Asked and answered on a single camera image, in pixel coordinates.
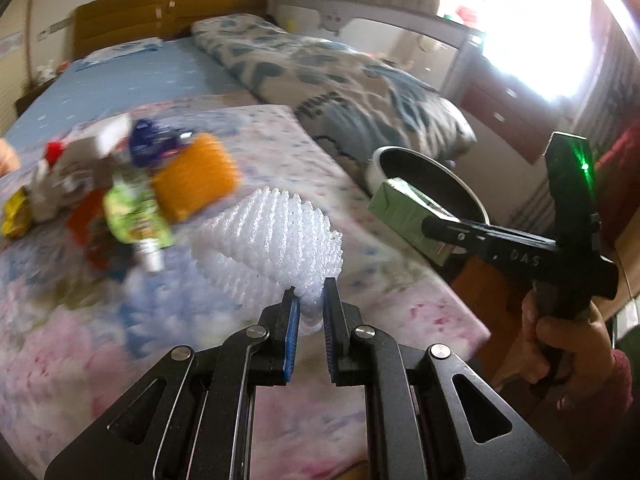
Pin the white foam fruit net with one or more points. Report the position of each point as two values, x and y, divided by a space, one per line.
267 243

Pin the blue plastic wrapper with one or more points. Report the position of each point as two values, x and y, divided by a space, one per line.
150 143

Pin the white foam block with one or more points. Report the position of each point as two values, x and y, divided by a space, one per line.
103 136

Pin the red crumpled wrapper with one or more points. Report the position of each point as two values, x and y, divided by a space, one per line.
89 230

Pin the grey white crib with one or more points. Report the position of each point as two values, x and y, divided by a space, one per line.
437 51

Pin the blue white pillow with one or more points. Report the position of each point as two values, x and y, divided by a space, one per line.
112 53

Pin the dark wooden nightstand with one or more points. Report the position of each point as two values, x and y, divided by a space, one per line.
24 102

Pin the green drink pouch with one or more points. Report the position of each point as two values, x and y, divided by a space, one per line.
133 216

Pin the dark red drawer cabinet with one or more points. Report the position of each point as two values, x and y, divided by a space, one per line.
519 115

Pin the blue bed sheet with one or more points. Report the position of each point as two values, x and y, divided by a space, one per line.
176 70

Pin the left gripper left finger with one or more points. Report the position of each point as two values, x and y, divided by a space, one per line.
190 416

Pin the green drink carton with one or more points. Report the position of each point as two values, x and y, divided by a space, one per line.
403 208

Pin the wooden headboard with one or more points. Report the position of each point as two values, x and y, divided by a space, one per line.
104 23

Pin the yellow snack wrapper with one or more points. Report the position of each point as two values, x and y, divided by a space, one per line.
17 215

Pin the left hand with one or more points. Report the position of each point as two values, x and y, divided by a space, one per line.
9 160

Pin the blue patterned folded quilt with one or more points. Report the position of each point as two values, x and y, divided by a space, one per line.
348 102

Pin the red white carton box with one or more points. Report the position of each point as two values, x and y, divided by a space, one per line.
79 171

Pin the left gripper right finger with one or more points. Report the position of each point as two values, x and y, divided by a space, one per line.
429 415

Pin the floral pink blue blanket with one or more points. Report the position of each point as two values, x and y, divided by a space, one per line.
73 341

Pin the right hand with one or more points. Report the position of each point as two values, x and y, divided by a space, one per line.
586 346

